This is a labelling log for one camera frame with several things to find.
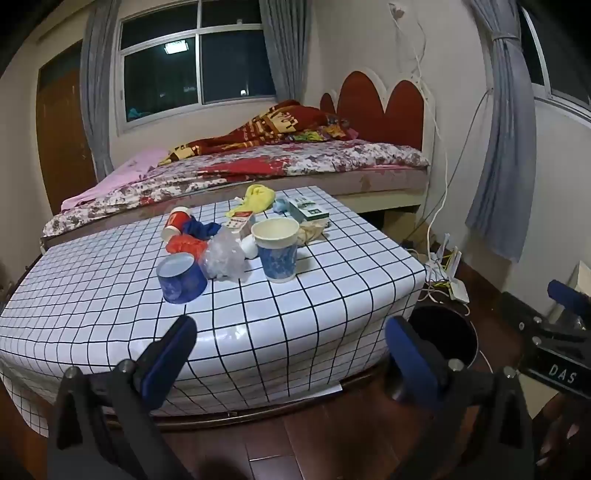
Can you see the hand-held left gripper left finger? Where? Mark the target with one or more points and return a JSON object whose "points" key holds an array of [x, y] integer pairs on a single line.
{"points": [[168, 355]]}

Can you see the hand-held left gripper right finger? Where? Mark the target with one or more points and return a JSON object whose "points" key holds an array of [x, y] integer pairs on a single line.
{"points": [[413, 364]]}

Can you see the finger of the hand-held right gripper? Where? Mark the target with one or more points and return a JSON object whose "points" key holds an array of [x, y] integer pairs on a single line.
{"points": [[524, 311], [570, 295]]}

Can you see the black bin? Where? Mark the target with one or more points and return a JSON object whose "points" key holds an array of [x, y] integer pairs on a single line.
{"points": [[443, 332]]}

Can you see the blue paper cup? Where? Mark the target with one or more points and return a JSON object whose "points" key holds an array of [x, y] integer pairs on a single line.
{"points": [[277, 263], [184, 282]]}

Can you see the clear plastic bag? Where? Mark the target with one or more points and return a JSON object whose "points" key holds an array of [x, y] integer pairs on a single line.
{"points": [[222, 258]]}

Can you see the orange cloth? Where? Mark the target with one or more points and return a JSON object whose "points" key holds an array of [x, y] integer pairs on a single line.
{"points": [[184, 244]]}

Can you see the blue cloth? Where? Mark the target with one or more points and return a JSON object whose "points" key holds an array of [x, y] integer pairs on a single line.
{"points": [[202, 229]]}

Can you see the red paper cup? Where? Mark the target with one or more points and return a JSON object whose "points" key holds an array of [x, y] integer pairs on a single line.
{"points": [[178, 222]]}

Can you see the white round object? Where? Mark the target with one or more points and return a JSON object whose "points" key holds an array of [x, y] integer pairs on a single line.
{"points": [[250, 247]]}

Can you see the white carton red label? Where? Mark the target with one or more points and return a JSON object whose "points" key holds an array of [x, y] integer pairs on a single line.
{"points": [[240, 225]]}

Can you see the beige paper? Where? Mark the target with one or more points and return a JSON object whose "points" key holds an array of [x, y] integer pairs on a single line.
{"points": [[313, 231]]}

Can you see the yellow cloth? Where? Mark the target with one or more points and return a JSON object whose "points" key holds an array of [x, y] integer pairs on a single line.
{"points": [[258, 196]]}

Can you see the light blue tissue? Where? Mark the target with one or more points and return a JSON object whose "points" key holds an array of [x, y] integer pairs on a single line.
{"points": [[280, 206]]}

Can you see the green white carton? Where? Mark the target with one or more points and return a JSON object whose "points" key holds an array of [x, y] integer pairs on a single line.
{"points": [[309, 210]]}

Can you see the person's right hand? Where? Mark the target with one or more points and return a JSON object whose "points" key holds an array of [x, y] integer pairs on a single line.
{"points": [[561, 431]]}

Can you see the white cabinet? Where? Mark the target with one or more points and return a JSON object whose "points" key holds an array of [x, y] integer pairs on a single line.
{"points": [[582, 279]]}

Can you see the flat white router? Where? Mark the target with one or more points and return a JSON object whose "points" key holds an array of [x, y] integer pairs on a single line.
{"points": [[459, 291]]}

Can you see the white checkered tablecloth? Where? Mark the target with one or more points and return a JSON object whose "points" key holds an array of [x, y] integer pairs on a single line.
{"points": [[115, 304]]}

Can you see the white router with antennas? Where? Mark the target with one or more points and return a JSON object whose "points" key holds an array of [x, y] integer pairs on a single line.
{"points": [[445, 265]]}

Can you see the tied grey curtain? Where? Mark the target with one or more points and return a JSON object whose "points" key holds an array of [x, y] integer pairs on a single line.
{"points": [[503, 138]]}

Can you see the pink sheet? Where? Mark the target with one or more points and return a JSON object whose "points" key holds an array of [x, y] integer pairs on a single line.
{"points": [[124, 177]]}

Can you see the bed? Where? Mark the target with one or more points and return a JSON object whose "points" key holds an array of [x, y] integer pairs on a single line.
{"points": [[369, 184]]}

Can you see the floral bedsheet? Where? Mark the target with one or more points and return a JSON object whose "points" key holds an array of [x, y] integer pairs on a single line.
{"points": [[323, 159]]}

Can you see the side window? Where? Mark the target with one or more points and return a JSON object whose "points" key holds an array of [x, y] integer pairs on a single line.
{"points": [[554, 60]]}

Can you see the wooden door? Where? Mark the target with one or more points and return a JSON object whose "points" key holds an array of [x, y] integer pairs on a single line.
{"points": [[64, 138]]}

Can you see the red printed blanket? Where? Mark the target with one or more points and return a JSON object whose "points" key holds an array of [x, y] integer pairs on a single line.
{"points": [[258, 124]]}

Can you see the colourful printed pillow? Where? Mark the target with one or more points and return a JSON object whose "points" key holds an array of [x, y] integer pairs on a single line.
{"points": [[323, 131]]}

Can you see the red white headboard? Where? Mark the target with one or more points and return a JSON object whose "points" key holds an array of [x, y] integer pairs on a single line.
{"points": [[364, 99]]}

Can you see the large sliding window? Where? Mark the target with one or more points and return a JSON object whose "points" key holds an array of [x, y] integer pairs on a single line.
{"points": [[194, 60]]}

